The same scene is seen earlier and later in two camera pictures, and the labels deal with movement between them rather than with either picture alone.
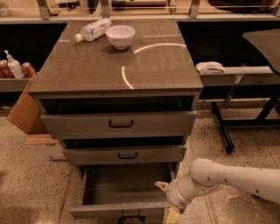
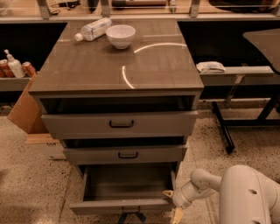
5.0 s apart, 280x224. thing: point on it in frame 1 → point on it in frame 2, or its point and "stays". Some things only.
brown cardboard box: x=26 y=115 stays
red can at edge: x=5 y=71 stays
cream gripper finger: x=163 y=185 → x=168 y=192
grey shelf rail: x=241 y=75 stays
